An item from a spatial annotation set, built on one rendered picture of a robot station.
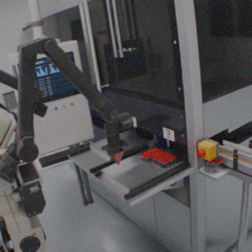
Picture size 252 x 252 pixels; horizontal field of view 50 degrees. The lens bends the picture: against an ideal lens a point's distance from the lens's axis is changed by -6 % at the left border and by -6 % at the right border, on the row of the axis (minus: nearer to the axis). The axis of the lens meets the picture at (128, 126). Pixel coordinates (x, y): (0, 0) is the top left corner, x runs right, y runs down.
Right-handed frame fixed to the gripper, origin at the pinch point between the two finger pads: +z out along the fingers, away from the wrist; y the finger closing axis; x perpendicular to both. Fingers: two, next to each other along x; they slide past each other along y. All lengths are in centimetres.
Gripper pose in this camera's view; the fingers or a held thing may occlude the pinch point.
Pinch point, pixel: (117, 163)
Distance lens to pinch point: 129.4
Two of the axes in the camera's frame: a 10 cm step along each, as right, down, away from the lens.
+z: 1.5, 9.2, 3.7
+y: 8.2, -3.3, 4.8
